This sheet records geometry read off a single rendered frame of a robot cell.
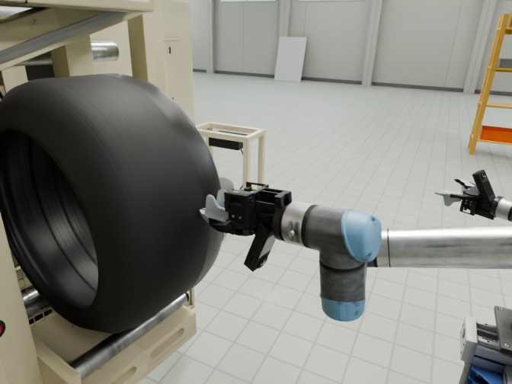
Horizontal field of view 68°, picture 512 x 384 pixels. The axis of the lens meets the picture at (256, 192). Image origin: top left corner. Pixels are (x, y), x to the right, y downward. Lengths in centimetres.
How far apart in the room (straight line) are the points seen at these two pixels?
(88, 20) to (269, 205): 86
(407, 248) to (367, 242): 17
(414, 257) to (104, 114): 62
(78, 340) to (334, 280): 78
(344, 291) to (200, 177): 37
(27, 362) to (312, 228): 66
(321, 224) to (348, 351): 174
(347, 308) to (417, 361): 172
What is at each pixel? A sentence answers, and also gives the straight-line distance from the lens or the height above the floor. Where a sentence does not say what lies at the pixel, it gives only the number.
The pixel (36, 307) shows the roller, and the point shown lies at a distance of 119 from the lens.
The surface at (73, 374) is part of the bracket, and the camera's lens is 92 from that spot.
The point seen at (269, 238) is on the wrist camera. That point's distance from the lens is 69.
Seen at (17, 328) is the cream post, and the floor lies 104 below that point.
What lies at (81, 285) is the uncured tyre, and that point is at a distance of 120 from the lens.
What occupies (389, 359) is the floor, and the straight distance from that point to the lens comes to 233.
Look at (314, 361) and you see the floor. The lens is 222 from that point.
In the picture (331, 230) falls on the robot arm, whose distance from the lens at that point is 60.
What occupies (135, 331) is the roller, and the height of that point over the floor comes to 91.
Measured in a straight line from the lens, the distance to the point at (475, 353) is 155.
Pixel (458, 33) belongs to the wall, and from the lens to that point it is 1386.
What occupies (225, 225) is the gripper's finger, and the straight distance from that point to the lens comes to 71.
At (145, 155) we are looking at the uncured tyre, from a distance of 75.
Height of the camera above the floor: 159
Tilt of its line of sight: 23 degrees down
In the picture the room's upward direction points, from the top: 2 degrees clockwise
